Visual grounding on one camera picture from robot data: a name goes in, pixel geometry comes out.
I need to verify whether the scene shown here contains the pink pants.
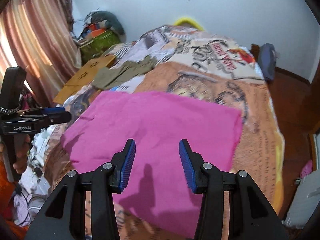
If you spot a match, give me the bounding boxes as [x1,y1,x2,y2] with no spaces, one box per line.
[61,91,242,238]

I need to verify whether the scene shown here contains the orange sleeve left forearm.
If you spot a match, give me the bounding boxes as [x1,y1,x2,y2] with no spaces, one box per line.
[1,161,28,239]

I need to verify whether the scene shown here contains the left hand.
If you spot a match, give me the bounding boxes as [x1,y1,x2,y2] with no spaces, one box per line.
[1,135,31,177]

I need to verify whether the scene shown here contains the brown cardboard box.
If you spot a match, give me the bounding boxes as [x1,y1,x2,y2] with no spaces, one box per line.
[53,55,116,105]

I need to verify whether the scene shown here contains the olive green pants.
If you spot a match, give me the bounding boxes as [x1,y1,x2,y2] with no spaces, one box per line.
[92,56,157,90]

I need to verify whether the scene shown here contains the white clutter pile on floor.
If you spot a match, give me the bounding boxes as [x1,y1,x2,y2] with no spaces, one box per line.
[12,125,65,227]

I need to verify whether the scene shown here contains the pink striped curtain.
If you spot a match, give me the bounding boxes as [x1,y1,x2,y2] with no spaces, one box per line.
[1,0,81,106]

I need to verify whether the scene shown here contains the green bag clothes pile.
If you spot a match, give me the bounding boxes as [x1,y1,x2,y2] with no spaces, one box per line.
[71,10,125,64]

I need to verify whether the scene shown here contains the white appliance box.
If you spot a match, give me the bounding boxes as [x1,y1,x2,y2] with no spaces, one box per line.
[283,170,320,229]

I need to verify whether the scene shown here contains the newspaper print bed cover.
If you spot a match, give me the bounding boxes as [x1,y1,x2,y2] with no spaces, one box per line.
[42,24,286,240]

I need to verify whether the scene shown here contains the blue backpack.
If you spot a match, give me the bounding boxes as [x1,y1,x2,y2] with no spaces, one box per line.
[258,43,277,81]

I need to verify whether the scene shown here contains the yellow pillow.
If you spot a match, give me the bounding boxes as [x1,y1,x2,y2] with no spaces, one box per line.
[173,17,204,31]

